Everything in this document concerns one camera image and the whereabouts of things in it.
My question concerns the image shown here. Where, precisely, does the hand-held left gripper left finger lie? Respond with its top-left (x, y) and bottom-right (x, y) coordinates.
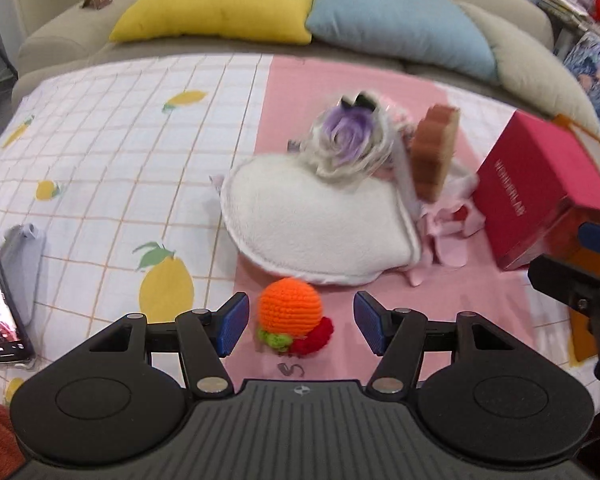
top-left (87, 292), bottom-right (251, 396)

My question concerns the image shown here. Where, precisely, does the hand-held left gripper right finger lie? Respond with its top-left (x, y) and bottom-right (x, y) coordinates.
top-left (352, 290), bottom-right (531, 396)

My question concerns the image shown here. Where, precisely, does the orange crochet ball toy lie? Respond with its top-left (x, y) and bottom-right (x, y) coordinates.
top-left (254, 278), bottom-right (335, 359)

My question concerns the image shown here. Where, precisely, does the white heart-shaped cushion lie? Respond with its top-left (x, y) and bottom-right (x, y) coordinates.
top-left (219, 152), bottom-right (424, 286)

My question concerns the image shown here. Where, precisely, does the brown cookie plush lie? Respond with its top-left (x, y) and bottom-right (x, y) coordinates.
top-left (409, 103), bottom-right (462, 204)

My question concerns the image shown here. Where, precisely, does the purple rose plush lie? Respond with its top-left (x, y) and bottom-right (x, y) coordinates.
top-left (300, 89), bottom-right (407, 187)

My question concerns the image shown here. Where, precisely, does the red cardboard box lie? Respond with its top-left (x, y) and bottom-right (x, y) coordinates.
top-left (473, 110), bottom-right (600, 271)

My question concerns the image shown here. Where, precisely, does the pink plush cloth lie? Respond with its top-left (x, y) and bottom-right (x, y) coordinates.
top-left (405, 157), bottom-right (485, 287)

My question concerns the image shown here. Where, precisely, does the blue figure-print pillow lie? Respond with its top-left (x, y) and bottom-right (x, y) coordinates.
top-left (562, 30), bottom-right (600, 134)

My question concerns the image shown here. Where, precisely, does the beige pillow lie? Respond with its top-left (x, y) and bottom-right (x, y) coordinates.
top-left (459, 2), bottom-right (600, 137)

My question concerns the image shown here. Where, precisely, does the lemon-print checked blanket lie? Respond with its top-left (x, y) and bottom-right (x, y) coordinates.
top-left (0, 52), bottom-right (277, 411)

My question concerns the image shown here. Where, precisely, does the pink blanket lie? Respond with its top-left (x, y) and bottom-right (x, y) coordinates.
top-left (231, 54), bottom-right (600, 377)

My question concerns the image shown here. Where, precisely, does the grey plastic holder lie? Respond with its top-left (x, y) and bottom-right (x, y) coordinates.
top-left (0, 222), bottom-right (46, 329)

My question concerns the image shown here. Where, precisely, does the light blue pillow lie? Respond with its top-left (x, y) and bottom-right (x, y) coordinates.
top-left (305, 0), bottom-right (499, 84)

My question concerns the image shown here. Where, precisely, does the yellow pillow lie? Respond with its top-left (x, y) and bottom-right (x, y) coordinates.
top-left (108, 0), bottom-right (316, 45)

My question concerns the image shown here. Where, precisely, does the beige sofa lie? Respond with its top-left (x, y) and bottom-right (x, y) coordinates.
top-left (11, 0), bottom-right (556, 107)

